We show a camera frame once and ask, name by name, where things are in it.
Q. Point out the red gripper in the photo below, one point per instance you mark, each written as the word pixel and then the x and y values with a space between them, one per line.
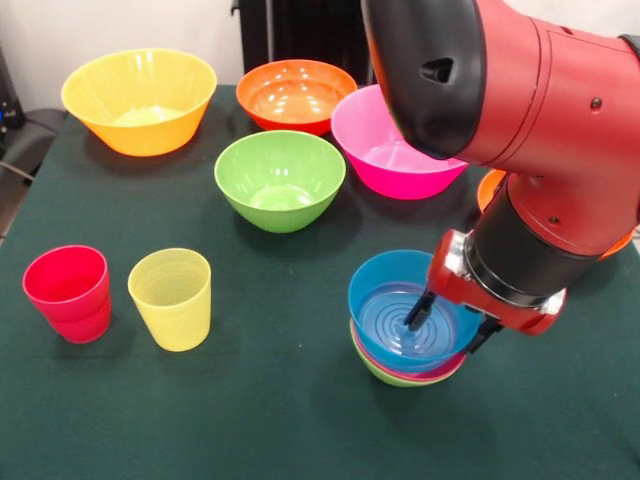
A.
pixel 480 305

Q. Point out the blue bowl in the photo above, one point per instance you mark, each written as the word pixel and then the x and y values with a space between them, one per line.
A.
pixel 380 320

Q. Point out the small green bowl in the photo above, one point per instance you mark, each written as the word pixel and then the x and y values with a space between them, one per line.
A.
pixel 400 382

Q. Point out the small red bowl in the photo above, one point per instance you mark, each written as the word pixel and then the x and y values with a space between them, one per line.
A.
pixel 370 362

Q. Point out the large green bowl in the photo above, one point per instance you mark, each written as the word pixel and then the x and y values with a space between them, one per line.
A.
pixel 280 200

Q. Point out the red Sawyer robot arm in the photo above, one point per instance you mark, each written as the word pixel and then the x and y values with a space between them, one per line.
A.
pixel 525 100

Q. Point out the orange shallow bowl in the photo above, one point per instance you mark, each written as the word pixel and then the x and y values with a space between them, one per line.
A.
pixel 295 102
pixel 489 192

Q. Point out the large pink bowl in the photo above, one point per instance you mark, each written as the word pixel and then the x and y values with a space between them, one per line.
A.
pixel 380 170

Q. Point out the dark green tablecloth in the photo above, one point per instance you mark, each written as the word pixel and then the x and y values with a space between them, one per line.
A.
pixel 250 425

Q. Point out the yellow cup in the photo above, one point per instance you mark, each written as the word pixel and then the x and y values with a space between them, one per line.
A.
pixel 172 310

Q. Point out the large yellow-orange bowl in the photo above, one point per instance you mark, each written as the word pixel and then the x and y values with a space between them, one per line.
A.
pixel 140 135

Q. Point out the red cup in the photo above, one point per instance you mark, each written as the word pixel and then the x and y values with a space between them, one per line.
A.
pixel 82 330
pixel 65 280

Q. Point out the dark grey seat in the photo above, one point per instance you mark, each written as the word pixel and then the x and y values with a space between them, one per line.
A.
pixel 30 140

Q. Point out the black equipment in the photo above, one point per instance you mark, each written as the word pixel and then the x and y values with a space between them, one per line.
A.
pixel 9 100

